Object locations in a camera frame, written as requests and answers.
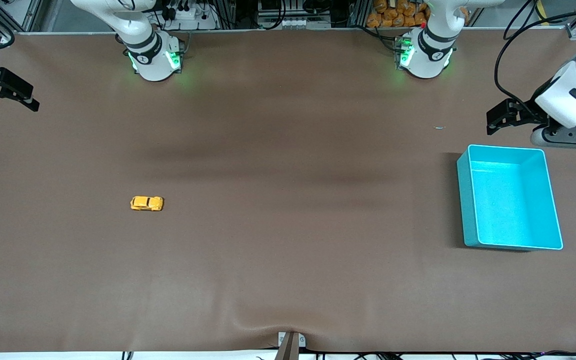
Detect yellow beetle toy car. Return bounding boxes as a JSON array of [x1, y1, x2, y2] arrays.
[[130, 195, 165, 212]]

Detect teal plastic storage bin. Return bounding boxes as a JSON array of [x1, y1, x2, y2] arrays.
[[456, 144, 564, 251]]

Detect white terminal strip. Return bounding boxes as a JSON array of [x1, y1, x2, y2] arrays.
[[259, 16, 331, 30]]

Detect orange objects pile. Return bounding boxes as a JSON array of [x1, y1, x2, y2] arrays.
[[366, 0, 431, 28]]

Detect grey metal clamp bracket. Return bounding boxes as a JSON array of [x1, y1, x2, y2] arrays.
[[277, 331, 307, 360]]

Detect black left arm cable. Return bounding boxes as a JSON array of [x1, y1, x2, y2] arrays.
[[494, 11, 576, 108]]

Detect white power strip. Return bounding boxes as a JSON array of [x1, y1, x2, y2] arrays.
[[160, 2, 219, 31]]

